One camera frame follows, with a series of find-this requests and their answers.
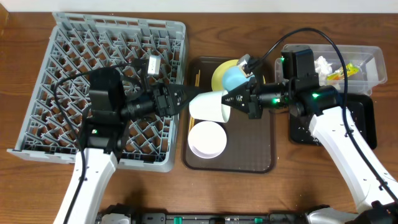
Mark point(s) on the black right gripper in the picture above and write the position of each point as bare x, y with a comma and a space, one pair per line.
250, 103

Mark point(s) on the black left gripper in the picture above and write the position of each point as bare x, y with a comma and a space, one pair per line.
164, 100

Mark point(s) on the light blue bowl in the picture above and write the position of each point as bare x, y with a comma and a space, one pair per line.
233, 77

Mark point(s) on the wooden chopstick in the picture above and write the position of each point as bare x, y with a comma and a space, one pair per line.
192, 120

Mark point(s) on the yellow round plate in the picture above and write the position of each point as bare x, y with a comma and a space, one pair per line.
216, 84

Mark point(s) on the white cup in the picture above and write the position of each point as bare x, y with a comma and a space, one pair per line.
208, 107

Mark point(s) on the pink bowl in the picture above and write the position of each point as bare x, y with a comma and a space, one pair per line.
207, 140

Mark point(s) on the white tissue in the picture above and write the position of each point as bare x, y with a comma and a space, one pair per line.
323, 68

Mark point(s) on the green snack wrapper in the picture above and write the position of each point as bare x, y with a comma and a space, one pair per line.
340, 75

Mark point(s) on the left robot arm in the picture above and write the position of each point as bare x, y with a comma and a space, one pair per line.
104, 133

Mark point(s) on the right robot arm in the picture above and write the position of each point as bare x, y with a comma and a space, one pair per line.
324, 111

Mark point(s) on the grey dishwasher rack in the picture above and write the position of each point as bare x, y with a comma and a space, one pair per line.
83, 42

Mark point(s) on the black waste tray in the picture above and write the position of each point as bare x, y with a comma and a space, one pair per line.
362, 113

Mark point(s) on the clear plastic waste bin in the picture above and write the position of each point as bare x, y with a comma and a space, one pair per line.
369, 59

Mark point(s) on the dark brown serving tray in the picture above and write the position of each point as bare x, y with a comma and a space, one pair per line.
250, 144

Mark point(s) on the spilled rice food scraps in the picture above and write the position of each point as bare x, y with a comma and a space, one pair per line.
301, 134

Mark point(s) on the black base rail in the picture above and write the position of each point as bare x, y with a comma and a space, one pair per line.
120, 213

